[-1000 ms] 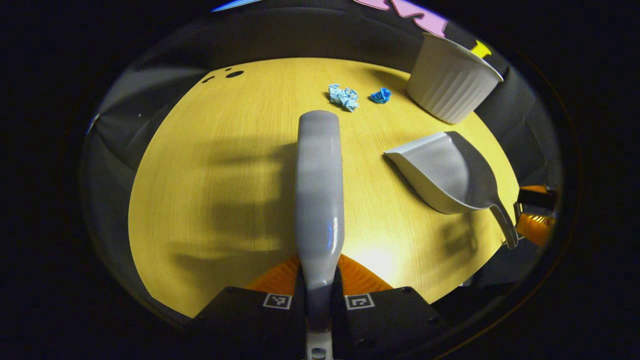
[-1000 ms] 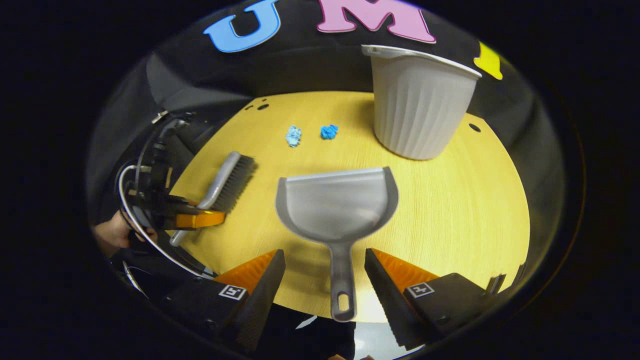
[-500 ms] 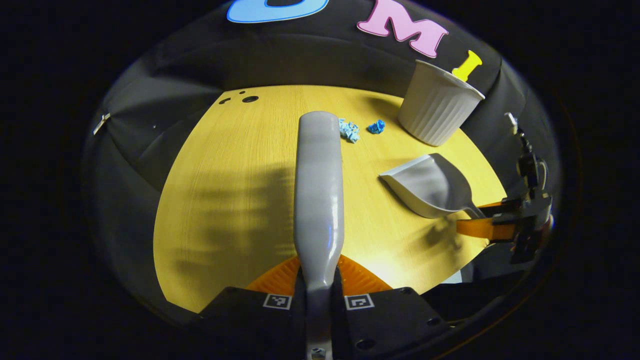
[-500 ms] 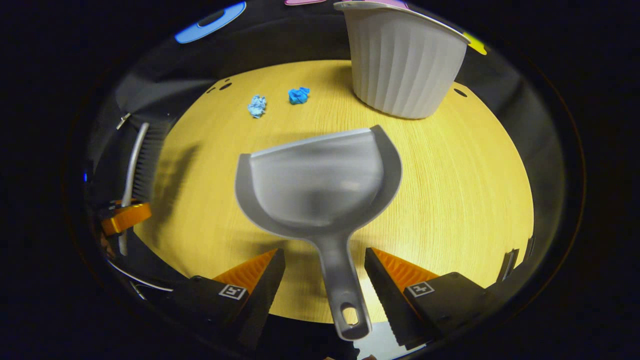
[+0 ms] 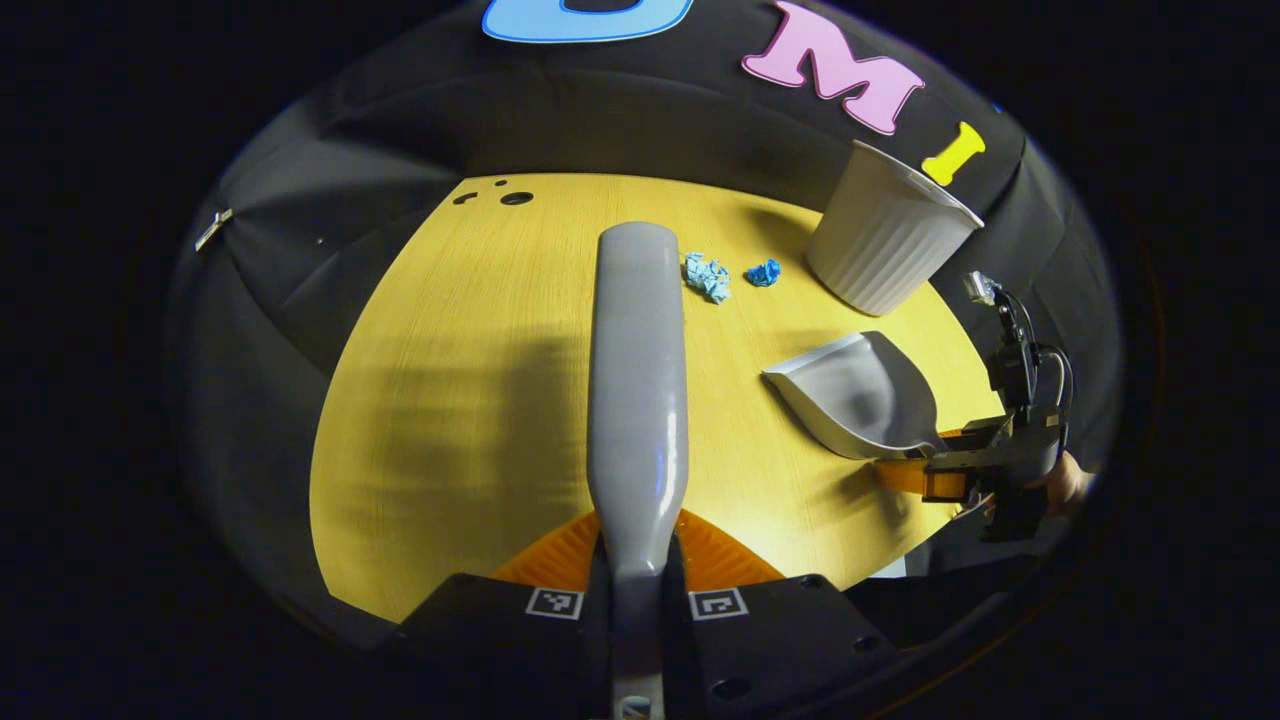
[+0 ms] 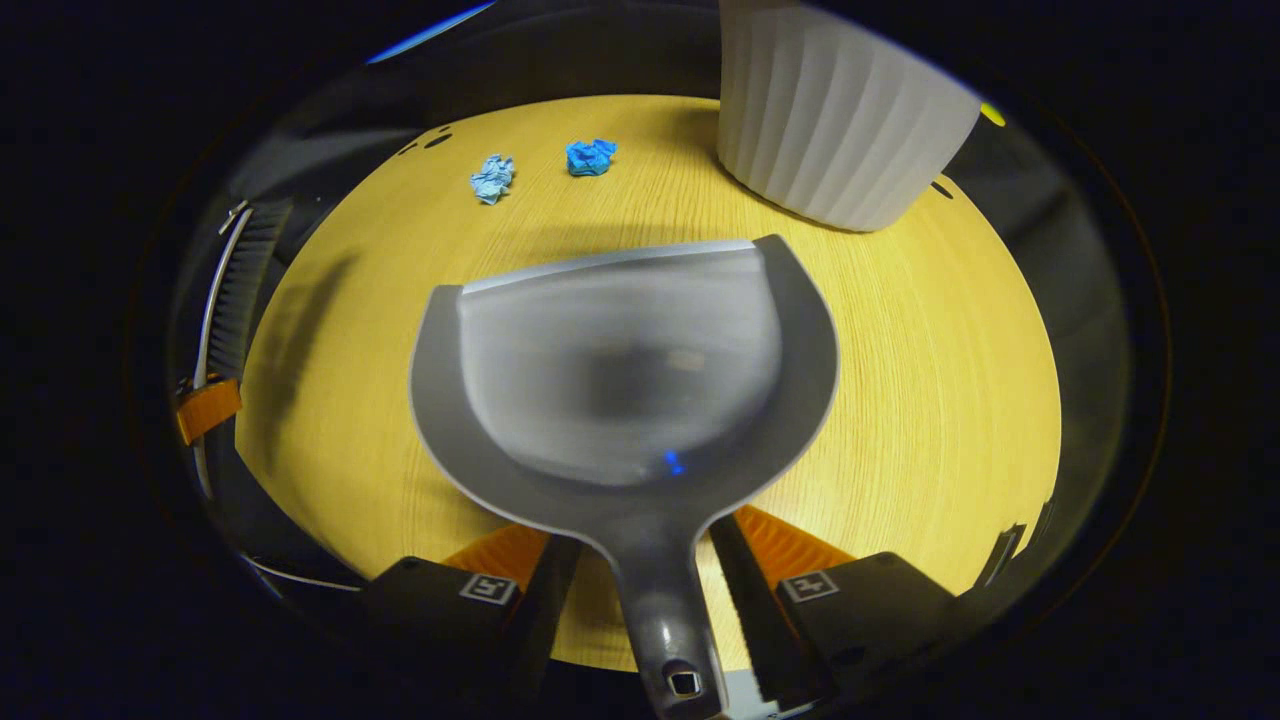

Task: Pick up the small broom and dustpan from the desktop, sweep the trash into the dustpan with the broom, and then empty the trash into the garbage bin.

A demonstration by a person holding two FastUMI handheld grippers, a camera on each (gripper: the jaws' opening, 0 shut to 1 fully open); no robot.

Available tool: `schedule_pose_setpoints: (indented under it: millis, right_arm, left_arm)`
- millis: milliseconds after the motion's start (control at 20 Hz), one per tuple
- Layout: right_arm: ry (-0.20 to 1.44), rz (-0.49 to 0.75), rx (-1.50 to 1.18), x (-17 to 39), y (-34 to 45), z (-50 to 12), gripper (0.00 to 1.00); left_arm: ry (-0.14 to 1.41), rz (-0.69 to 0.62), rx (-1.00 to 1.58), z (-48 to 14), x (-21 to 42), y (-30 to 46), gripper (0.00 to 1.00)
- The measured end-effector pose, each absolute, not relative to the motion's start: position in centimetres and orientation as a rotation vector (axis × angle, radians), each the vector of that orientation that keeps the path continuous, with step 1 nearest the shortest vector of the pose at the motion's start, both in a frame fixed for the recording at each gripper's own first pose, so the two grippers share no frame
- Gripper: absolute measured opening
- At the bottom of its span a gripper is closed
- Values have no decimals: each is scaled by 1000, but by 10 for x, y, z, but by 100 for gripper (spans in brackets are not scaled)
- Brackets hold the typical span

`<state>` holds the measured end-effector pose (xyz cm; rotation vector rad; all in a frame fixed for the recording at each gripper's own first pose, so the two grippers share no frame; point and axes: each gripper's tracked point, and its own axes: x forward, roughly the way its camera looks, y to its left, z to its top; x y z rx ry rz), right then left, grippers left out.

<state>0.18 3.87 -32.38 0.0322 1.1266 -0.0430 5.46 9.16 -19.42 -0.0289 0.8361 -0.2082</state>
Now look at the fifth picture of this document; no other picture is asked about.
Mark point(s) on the grey plastic dustpan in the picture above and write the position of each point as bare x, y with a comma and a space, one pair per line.
860, 390

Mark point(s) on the silver cloth clip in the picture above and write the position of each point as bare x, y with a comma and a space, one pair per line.
213, 229

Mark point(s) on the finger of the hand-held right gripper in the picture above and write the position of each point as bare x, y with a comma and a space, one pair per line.
965, 450
905, 480

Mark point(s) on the white ribbed garbage bin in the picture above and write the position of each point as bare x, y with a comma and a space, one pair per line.
880, 240

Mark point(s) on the light blue paper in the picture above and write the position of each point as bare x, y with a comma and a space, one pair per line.
708, 278

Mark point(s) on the dark blue paper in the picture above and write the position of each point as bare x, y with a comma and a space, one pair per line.
764, 273

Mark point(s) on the black backdrop cloth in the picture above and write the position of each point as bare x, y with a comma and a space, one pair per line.
600, 110

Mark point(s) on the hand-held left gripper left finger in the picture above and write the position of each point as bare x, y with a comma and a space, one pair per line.
600, 640

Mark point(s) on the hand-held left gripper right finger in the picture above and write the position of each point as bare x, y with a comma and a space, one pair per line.
675, 640

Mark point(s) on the small grey broom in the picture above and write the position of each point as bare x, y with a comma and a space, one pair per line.
638, 380

